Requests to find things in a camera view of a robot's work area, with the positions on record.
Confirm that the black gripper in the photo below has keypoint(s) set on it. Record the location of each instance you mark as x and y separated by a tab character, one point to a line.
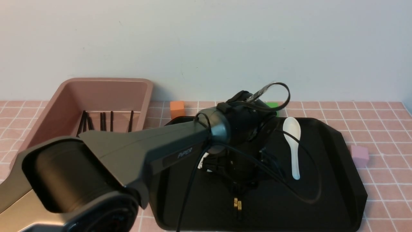
242	173

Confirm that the black chopstick gold band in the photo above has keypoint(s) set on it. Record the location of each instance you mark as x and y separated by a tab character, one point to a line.
235	202
239	211

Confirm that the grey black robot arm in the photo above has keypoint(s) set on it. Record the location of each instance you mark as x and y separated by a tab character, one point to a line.
96	182

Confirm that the white spoon far right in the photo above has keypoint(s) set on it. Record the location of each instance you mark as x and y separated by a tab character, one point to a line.
292	134

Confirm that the white spoon lying bottom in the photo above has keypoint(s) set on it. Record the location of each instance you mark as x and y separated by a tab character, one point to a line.
200	165

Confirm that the green cube block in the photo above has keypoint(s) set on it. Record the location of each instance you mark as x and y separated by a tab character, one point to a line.
272	104

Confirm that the black plastic tray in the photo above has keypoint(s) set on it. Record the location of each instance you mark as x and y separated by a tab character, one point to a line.
326	169

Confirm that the orange cube block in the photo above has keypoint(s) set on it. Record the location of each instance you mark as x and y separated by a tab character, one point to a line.
177	109

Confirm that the pink cube block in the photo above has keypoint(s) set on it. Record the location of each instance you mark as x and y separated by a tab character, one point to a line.
360	155

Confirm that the pink checkered tablecloth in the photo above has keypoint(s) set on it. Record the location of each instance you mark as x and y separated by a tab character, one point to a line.
383	127

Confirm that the black chopstick in bin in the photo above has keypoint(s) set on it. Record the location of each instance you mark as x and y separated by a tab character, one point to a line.
130	123
90	125
101	121
111	121
84	121
105	124
79	130

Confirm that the pink rectangular plastic bin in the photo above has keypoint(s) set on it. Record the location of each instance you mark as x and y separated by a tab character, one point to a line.
61	116

